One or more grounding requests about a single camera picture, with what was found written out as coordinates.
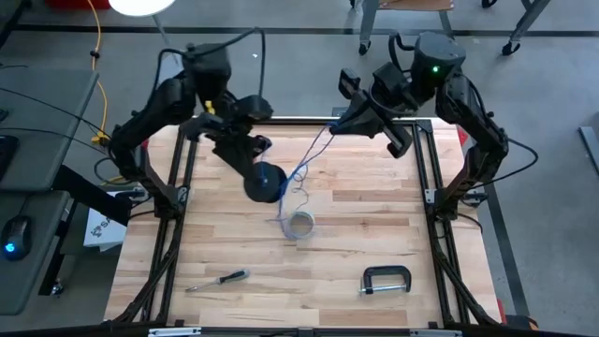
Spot clear tape roll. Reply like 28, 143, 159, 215
286, 209, 317, 241

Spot red box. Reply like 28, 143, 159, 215
45, 0, 111, 10

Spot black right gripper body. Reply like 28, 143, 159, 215
339, 67, 416, 159

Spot black C-clamp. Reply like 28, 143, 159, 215
358, 264, 414, 297

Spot white floor lamp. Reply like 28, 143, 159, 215
108, 0, 188, 90

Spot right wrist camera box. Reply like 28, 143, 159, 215
373, 62, 409, 102

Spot black camera cable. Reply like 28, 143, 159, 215
367, 31, 420, 118
152, 26, 268, 102

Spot silver mounting plate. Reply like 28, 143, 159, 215
148, 327, 202, 337
410, 329, 462, 337

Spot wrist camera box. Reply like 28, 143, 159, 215
373, 62, 409, 102
232, 95, 275, 122

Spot black cord spool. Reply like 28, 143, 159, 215
242, 160, 288, 204

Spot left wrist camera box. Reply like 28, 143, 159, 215
232, 95, 275, 122

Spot wooden table grey legs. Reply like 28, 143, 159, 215
348, 0, 553, 57

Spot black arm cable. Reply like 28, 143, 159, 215
467, 138, 539, 191

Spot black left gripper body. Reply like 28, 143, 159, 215
180, 114, 272, 154

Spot black aluminium frame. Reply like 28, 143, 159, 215
103, 114, 506, 337

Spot black handled screwdriver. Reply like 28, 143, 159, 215
184, 269, 252, 295

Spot white printed box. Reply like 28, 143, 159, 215
82, 205, 128, 253

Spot yellow cable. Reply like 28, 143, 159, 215
86, 0, 125, 186

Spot black computer mouse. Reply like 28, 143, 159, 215
0, 213, 35, 262

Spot blue cord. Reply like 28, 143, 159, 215
259, 122, 336, 242

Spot black keyboard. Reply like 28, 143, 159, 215
0, 134, 20, 183

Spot grey desk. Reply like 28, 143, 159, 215
0, 68, 100, 194
0, 189, 71, 315

